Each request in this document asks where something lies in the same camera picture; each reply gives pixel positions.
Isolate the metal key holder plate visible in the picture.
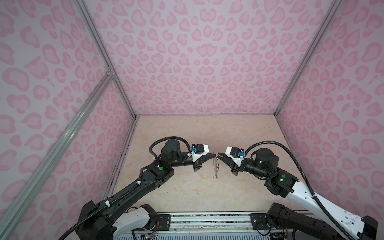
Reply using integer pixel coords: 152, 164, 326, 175
213, 156, 219, 180

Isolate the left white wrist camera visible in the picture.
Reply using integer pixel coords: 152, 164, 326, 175
188, 144, 209, 163

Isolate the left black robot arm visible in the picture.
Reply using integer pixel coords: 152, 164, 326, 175
74, 137, 216, 240

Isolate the aluminium frame strut diagonal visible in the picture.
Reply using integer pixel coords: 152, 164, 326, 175
0, 71, 115, 238

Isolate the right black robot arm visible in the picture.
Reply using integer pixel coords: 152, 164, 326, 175
218, 147, 378, 240

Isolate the right corner aluminium post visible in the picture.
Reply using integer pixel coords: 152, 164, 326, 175
274, 0, 345, 119

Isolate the left corner aluminium post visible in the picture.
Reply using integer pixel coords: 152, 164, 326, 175
73, 0, 137, 120

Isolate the corner aluminium post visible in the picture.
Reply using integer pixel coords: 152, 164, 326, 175
274, 0, 345, 119
73, 0, 137, 120

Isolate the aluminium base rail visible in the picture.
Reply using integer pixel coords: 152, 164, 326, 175
113, 210, 343, 240

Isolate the left black corrugated cable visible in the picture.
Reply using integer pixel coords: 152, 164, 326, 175
58, 136, 193, 240

